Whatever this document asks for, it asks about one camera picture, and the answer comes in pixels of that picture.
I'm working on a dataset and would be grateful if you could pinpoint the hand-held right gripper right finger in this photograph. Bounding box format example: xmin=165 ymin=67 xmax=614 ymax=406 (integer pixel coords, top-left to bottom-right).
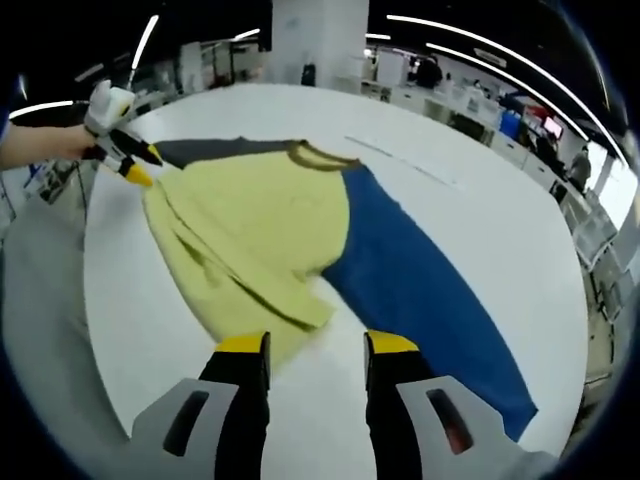
xmin=363 ymin=329 xmax=526 ymax=480

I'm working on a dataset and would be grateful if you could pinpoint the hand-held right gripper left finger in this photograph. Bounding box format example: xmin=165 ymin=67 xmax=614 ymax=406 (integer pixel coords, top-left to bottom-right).
xmin=130 ymin=330 xmax=272 ymax=480

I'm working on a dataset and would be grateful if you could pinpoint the yellow garment with coloured sleeves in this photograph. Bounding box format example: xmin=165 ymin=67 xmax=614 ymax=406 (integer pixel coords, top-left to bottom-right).
xmin=141 ymin=135 xmax=540 ymax=444

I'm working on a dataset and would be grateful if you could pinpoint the person's left hand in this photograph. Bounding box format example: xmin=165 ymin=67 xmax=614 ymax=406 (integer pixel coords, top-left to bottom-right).
xmin=53 ymin=124 xmax=105 ymax=162

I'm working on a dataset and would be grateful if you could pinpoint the white square pillar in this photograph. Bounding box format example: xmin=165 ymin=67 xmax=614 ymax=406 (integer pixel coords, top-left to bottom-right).
xmin=270 ymin=0 xmax=370 ymax=96

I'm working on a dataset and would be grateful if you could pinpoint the white mesh chair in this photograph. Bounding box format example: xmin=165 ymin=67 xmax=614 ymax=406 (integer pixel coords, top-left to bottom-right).
xmin=574 ymin=204 xmax=619 ymax=266

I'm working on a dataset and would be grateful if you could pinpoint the white table socket panel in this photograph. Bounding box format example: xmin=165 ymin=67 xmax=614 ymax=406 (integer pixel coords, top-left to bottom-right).
xmin=344 ymin=134 xmax=466 ymax=191

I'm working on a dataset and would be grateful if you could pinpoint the white cabinet row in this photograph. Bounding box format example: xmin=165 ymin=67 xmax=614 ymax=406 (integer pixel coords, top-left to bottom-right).
xmin=359 ymin=74 xmax=571 ymax=201

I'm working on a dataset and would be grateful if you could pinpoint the blue bin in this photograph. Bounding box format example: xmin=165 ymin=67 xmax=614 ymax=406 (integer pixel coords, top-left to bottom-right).
xmin=499 ymin=109 xmax=521 ymax=137

